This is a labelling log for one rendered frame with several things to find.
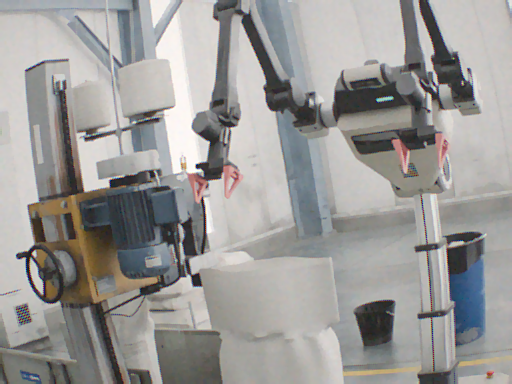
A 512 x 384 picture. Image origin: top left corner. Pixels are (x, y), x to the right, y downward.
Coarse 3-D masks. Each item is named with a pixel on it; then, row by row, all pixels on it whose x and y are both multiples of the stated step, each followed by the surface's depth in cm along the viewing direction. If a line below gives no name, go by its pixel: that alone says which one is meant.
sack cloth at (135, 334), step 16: (112, 304) 256; (128, 304) 252; (144, 304) 250; (128, 320) 250; (144, 320) 250; (128, 336) 248; (144, 336) 252; (128, 352) 249; (144, 352) 252; (144, 368) 251
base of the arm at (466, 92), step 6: (468, 72) 215; (468, 78) 211; (450, 84) 215; (456, 84) 211; (468, 84) 211; (456, 90) 213; (462, 90) 212; (468, 90) 213; (474, 90) 214; (456, 96) 216; (462, 96) 214; (468, 96) 214; (474, 96) 212; (456, 102) 216
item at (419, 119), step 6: (420, 108) 171; (414, 114) 171; (420, 114) 170; (426, 114) 170; (414, 120) 171; (420, 120) 170; (426, 120) 170; (414, 126) 170; (420, 126) 169; (426, 126) 167; (432, 126) 167; (402, 132) 172; (408, 132) 171; (414, 132) 170; (408, 138) 174; (432, 138) 171
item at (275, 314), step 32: (288, 256) 229; (224, 288) 225; (256, 288) 214; (288, 288) 214; (320, 288) 214; (224, 320) 231; (256, 320) 216; (288, 320) 214; (320, 320) 215; (224, 352) 226; (256, 352) 219; (288, 352) 214; (320, 352) 211
